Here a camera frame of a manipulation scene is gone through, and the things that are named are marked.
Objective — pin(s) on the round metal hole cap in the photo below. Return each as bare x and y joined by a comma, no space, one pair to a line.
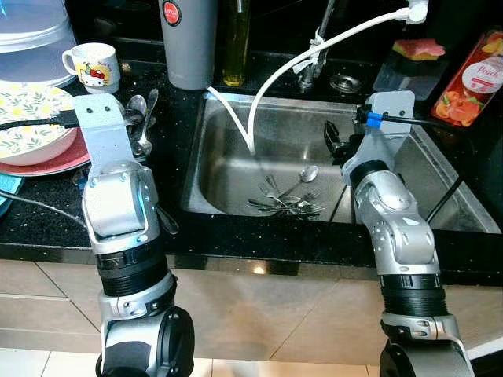
345,82

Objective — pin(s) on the beige cabinet front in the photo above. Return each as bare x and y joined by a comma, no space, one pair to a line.
275,314

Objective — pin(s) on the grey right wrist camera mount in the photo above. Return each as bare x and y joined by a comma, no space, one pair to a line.
393,106

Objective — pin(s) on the metal faucet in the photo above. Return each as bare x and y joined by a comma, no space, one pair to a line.
310,71

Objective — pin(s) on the white floral bowl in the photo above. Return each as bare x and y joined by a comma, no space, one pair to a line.
31,145

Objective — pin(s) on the grey thermos bottle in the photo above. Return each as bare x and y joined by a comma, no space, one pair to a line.
189,47

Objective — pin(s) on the blue cloth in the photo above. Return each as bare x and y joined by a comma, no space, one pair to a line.
8,192

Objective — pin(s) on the pink yellow sponge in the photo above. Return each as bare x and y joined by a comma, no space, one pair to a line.
418,49

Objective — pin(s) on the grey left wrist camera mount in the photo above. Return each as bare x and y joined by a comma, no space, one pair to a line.
102,129

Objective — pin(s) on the glass oil bottle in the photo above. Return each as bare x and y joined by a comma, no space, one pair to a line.
236,47

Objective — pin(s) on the white cartoon mug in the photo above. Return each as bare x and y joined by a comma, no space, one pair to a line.
94,59

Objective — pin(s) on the clear plastic sponge box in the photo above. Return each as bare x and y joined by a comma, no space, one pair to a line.
405,82

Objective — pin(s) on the pink plate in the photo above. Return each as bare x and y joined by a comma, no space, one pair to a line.
71,161

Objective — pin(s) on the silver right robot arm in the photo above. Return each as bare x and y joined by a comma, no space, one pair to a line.
401,236

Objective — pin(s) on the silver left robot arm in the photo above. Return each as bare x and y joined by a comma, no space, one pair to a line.
118,204

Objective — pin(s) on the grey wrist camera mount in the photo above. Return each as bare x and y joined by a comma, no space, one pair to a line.
393,106
102,129

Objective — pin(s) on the stainless steel sink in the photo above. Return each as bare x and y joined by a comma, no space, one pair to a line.
236,173

